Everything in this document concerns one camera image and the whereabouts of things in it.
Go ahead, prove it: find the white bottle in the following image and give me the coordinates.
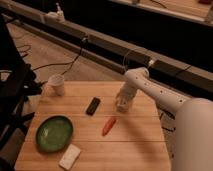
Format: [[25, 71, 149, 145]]
[[116, 103, 128, 113]]

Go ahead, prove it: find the white clamp on rail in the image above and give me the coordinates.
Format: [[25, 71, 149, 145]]
[[46, 4, 65, 22]]

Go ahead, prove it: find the white sponge block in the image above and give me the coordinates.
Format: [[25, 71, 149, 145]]
[[59, 144, 81, 170]]

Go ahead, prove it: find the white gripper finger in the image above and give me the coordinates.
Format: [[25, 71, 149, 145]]
[[115, 96, 124, 107], [125, 101, 134, 111]]

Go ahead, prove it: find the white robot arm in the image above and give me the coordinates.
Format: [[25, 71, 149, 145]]
[[116, 67, 213, 171]]

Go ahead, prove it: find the white cable on rail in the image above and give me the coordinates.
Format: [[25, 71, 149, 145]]
[[121, 49, 156, 73]]

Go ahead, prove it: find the green ceramic bowl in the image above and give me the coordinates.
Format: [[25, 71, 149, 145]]
[[35, 115, 74, 153]]

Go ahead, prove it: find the black rectangular block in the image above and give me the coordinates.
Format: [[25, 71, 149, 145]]
[[86, 97, 100, 115]]

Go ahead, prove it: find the black cable on floor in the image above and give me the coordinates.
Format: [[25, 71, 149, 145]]
[[19, 36, 89, 76]]

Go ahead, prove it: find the black cables right floor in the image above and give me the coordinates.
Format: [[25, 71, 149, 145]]
[[159, 109, 178, 158]]

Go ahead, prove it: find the white paper cup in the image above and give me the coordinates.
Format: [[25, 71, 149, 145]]
[[48, 74, 65, 96]]

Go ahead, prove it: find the orange carrot toy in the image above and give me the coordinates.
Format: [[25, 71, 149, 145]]
[[102, 117, 116, 136]]

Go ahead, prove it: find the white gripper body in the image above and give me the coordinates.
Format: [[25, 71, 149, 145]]
[[117, 83, 137, 103]]

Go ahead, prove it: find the black tripod stand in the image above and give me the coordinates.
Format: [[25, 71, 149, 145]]
[[0, 13, 42, 150]]

